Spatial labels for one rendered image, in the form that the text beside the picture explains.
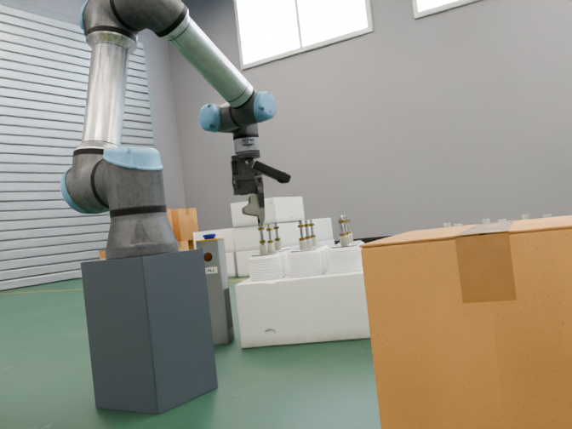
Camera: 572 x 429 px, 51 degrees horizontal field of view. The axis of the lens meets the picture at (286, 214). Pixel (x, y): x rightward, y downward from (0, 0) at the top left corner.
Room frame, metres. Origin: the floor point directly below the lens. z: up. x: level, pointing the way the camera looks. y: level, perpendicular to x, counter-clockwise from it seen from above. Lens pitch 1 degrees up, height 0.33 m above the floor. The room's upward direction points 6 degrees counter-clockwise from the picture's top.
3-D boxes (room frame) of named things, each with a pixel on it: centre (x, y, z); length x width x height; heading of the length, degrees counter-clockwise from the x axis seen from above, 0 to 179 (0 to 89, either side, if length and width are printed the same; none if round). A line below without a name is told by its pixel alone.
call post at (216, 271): (1.82, 0.24, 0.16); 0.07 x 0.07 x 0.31; 80
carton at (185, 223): (5.64, 1.03, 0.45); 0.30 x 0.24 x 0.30; 55
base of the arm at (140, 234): (1.26, 0.31, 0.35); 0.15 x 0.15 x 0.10
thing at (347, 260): (1.70, -0.16, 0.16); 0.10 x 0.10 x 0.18
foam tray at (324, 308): (1.84, -0.06, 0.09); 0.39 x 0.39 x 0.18; 80
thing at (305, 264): (1.73, -0.04, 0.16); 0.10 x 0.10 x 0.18
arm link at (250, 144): (1.74, 0.09, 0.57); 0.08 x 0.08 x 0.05
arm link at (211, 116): (1.65, 0.14, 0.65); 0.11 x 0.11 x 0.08; 51
